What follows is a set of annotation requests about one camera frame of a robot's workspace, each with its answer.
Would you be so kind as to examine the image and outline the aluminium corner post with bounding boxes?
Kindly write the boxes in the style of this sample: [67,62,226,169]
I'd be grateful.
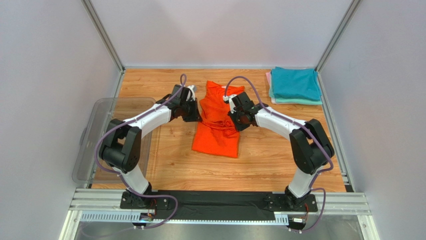
[81,0,125,73]
[315,0,363,73]

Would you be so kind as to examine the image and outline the teal folded t shirt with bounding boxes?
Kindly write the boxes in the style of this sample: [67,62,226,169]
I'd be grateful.
[270,67,322,102]

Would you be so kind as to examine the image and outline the left aluminium corner post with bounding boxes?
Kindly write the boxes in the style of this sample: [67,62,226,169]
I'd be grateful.
[81,0,125,73]

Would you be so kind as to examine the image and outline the right aluminium corner post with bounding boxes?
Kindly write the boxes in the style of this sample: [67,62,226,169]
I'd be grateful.
[315,0,363,73]

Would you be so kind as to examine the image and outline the clear plastic bin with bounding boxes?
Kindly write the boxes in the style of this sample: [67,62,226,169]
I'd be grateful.
[72,96,158,185]

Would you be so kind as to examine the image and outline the pink folded t shirt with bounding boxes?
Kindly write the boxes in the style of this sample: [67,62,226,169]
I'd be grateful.
[265,72,276,104]

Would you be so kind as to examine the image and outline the aluminium frame rail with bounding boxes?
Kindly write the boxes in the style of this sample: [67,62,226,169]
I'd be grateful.
[59,188,379,240]

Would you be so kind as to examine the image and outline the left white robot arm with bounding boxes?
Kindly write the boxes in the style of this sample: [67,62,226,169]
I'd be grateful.
[95,84,202,198]

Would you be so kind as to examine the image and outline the orange t shirt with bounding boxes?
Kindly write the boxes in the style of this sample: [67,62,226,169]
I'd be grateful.
[192,81,240,158]

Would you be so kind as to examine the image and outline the mint folded t shirt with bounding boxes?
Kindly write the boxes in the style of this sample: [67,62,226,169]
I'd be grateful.
[267,79,323,106]

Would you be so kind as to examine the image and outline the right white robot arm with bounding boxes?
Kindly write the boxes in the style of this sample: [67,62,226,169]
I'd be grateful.
[223,92,335,210]

